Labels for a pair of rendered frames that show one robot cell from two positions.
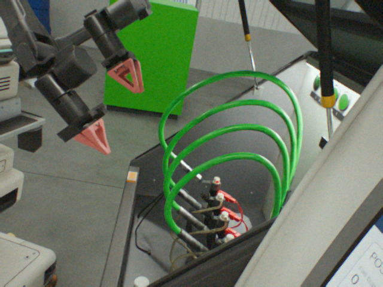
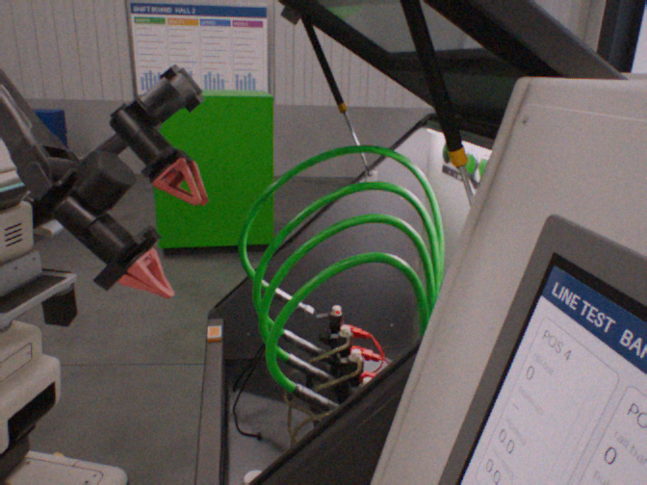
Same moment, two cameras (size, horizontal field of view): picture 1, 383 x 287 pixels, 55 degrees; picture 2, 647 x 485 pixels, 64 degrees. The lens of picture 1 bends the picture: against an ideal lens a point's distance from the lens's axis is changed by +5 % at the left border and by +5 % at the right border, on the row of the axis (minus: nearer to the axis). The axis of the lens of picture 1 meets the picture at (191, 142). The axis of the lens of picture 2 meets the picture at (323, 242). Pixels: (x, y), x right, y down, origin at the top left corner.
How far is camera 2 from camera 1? 5 cm
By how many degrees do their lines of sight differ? 6
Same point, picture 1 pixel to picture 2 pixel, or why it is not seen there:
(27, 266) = not seen: outside the picture
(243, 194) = (380, 329)
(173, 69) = (250, 180)
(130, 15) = (172, 100)
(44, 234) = (105, 449)
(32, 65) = (45, 190)
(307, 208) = (461, 305)
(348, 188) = (504, 262)
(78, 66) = (109, 177)
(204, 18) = (282, 106)
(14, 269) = not seen: outside the picture
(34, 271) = not seen: outside the picture
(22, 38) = (29, 157)
